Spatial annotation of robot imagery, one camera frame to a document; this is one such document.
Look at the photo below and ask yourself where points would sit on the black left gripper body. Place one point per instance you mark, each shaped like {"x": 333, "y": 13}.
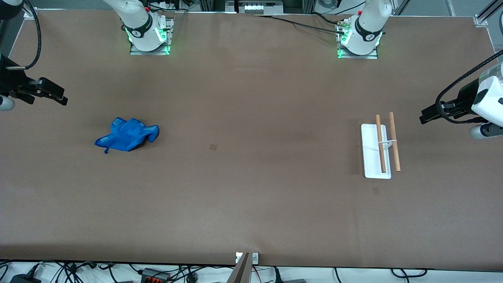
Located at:
{"x": 465, "y": 95}

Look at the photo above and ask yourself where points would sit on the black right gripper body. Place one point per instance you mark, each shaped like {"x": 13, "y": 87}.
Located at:
{"x": 8, "y": 79}

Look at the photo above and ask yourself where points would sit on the blue cloth towel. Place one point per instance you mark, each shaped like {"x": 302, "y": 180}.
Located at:
{"x": 125, "y": 135}

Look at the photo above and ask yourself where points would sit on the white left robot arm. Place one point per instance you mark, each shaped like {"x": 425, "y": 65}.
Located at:
{"x": 369, "y": 23}

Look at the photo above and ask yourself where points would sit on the white rack with wooden rods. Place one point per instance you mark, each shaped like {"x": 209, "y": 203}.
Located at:
{"x": 371, "y": 157}

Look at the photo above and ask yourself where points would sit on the black power adapter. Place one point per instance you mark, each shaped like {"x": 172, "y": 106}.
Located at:
{"x": 23, "y": 280}

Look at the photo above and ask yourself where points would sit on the black orange connector box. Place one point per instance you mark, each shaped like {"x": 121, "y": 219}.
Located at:
{"x": 155, "y": 277}

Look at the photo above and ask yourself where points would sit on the white power strip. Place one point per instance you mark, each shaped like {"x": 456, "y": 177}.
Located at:
{"x": 259, "y": 8}

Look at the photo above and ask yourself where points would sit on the grey metal pole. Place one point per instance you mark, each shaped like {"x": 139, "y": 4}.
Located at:
{"x": 240, "y": 273}

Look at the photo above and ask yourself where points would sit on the aluminium corner bracket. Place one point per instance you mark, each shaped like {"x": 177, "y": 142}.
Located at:
{"x": 481, "y": 19}
{"x": 30, "y": 13}

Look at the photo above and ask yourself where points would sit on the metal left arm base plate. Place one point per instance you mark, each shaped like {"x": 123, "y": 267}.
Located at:
{"x": 373, "y": 56}

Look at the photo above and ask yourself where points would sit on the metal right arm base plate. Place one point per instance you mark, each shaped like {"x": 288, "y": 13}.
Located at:
{"x": 135, "y": 52}

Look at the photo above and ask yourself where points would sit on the small metal table bracket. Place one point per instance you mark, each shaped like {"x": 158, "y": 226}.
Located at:
{"x": 255, "y": 258}

